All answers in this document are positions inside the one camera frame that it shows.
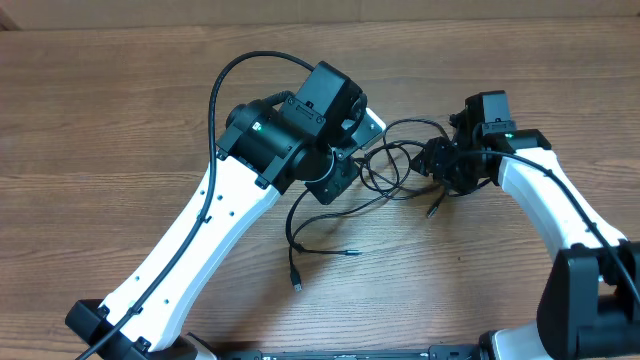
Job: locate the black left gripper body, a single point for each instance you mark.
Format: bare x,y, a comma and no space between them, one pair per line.
339,176

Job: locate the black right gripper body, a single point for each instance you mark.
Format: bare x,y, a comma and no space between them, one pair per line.
456,170

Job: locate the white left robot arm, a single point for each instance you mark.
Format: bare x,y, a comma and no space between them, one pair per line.
307,136

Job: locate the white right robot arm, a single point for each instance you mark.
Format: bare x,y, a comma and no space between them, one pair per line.
589,307

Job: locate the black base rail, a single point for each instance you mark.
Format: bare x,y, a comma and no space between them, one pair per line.
250,350

